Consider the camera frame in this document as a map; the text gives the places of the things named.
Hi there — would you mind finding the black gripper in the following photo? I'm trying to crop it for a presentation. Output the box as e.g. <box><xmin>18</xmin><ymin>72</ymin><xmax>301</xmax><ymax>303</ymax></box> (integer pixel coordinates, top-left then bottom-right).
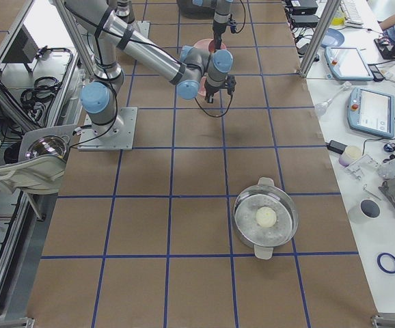
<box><xmin>204</xmin><ymin>75</ymin><xmax>236</xmax><ymax>103</ymax></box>
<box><xmin>213</xmin><ymin>12</ymin><xmax>237</xmax><ymax>51</ymax></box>

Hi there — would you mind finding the pink bowl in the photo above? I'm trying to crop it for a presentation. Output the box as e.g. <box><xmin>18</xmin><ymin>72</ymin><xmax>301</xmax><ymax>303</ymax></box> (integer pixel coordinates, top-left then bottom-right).
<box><xmin>198</xmin><ymin>77</ymin><xmax>206</xmax><ymax>97</ymax></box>

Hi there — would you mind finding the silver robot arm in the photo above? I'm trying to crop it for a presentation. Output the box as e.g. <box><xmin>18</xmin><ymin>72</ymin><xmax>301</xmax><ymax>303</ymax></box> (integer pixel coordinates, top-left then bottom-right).
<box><xmin>192</xmin><ymin>0</ymin><xmax>236</xmax><ymax>53</ymax></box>
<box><xmin>64</xmin><ymin>1</ymin><xmax>236</xmax><ymax>103</ymax></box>

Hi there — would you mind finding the pink plate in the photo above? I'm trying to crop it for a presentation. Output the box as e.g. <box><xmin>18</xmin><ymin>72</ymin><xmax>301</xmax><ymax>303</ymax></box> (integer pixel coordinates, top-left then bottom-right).
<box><xmin>191</xmin><ymin>38</ymin><xmax>232</xmax><ymax>57</ymax></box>

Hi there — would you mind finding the blue plate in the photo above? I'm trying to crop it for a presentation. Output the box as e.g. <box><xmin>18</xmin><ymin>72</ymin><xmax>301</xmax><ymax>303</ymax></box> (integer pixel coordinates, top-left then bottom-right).
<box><xmin>321</xmin><ymin>28</ymin><xmax>345</xmax><ymax>48</ymax></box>

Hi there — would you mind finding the light bulb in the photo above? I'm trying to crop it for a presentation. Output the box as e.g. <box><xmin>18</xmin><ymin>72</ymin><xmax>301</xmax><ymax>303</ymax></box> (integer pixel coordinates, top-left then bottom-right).
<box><xmin>314</xmin><ymin>81</ymin><xmax>352</xmax><ymax>117</ymax></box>

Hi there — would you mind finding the yellow tape roll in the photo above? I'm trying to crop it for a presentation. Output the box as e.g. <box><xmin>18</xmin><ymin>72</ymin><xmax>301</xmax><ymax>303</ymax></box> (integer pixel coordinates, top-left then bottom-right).
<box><xmin>331</xmin><ymin>8</ymin><xmax>345</xmax><ymax>26</ymax></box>

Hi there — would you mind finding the far teach pendant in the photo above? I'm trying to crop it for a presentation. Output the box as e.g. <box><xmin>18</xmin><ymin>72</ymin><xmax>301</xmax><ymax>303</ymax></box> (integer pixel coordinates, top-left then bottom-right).
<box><xmin>325</xmin><ymin>46</ymin><xmax>374</xmax><ymax>81</ymax></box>

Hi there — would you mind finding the teach pendant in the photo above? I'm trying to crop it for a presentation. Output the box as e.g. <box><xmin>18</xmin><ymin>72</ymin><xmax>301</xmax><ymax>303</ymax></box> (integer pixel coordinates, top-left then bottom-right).
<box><xmin>347</xmin><ymin>87</ymin><xmax>395</xmax><ymax>139</ymax></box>
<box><xmin>325</xmin><ymin>46</ymin><xmax>374</xmax><ymax>81</ymax></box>

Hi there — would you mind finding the steel steamer pot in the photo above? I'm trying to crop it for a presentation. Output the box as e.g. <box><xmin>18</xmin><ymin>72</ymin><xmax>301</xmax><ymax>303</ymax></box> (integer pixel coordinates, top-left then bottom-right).
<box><xmin>232</xmin><ymin>177</ymin><xmax>299</xmax><ymax>260</ymax></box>

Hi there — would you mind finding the white steamed bun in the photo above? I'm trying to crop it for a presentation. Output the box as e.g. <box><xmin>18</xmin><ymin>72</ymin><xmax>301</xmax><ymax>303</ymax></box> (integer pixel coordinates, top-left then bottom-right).
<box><xmin>256</xmin><ymin>206</ymin><xmax>277</xmax><ymax>228</ymax></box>

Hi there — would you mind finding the black power adapter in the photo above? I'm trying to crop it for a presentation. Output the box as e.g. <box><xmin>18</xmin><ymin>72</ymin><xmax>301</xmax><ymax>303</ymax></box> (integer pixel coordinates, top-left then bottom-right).
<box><xmin>326</xmin><ymin>140</ymin><xmax>347</xmax><ymax>154</ymax></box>

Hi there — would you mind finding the purple white cup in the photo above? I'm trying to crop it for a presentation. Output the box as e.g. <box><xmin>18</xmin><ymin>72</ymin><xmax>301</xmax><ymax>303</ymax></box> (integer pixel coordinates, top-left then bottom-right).
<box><xmin>338</xmin><ymin>146</ymin><xmax>362</xmax><ymax>167</ymax></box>

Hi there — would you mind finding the near teach pendant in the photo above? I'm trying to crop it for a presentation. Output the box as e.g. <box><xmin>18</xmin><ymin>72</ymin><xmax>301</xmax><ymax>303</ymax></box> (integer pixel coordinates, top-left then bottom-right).
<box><xmin>347</xmin><ymin>87</ymin><xmax>395</xmax><ymax>139</ymax></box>

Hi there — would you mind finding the glass pot lid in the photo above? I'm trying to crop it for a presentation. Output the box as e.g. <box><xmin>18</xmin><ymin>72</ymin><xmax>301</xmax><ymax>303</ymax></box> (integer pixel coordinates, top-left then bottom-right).
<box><xmin>25</xmin><ymin>135</ymin><xmax>68</xmax><ymax>159</ymax></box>

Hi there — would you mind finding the white cup dark inside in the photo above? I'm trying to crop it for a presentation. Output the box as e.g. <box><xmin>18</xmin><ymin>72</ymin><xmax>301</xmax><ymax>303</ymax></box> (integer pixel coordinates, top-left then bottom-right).
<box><xmin>348</xmin><ymin>198</ymin><xmax>381</xmax><ymax>223</ymax></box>

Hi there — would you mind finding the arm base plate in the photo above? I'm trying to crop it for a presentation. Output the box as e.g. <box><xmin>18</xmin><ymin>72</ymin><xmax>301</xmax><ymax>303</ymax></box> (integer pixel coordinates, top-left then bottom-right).
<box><xmin>133</xmin><ymin>20</ymin><xmax>150</xmax><ymax>39</ymax></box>
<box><xmin>77</xmin><ymin>107</ymin><xmax>138</xmax><ymax>151</ymax></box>

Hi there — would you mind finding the aluminium frame post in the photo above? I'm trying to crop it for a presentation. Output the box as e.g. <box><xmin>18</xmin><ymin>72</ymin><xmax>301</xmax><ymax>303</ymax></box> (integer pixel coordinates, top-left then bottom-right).
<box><xmin>298</xmin><ymin>0</ymin><xmax>340</xmax><ymax>78</ymax></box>

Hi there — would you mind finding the blue tape ring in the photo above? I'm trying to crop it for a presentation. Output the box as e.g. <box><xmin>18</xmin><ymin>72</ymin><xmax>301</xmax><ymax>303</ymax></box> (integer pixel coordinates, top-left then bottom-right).
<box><xmin>377</xmin><ymin>252</ymin><xmax>395</xmax><ymax>274</ymax></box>

